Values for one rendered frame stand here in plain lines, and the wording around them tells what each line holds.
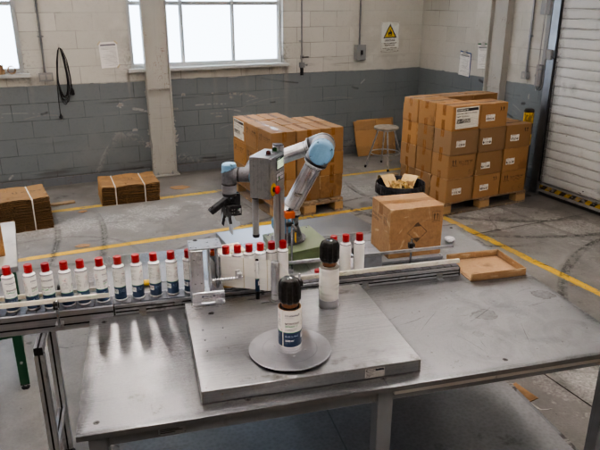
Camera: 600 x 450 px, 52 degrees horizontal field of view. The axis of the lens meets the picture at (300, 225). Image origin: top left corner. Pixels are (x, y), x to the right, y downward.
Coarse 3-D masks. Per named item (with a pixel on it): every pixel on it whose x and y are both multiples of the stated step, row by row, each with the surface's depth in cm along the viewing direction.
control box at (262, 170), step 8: (264, 152) 277; (280, 152) 279; (256, 160) 269; (264, 160) 267; (272, 160) 270; (256, 168) 270; (264, 168) 268; (272, 168) 271; (280, 168) 280; (256, 176) 271; (264, 176) 270; (272, 176) 272; (256, 184) 272; (264, 184) 271; (272, 184) 273; (280, 184) 282; (256, 192) 274; (264, 192) 272; (272, 192) 274
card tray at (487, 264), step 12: (468, 252) 325; (480, 252) 327; (492, 252) 329; (468, 264) 319; (480, 264) 319; (492, 264) 319; (504, 264) 319; (516, 264) 313; (468, 276) 305; (480, 276) 301; (492, 276) 302; (504, 276) 304
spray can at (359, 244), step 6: (360, 234) 290; (360, 240) 290; (354, 246) 292; (360, 246) 291; (354, 252) 293; (360, 252) 292; (354, 258) 294; (360, 258) 293; (354, 264) 295; (360, 264) 294
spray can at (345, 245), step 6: (348, 234) 289; (342, 240) 290; (348, 240) 289; (342, 246) 289; (348, 246) 289; (342, 252) 290; (348, 252) 290; (342, 258) 291; (348, 258) 291; (342, 264) 292; (348, 264) 292; (342, 270) 293; (348, 270) 293
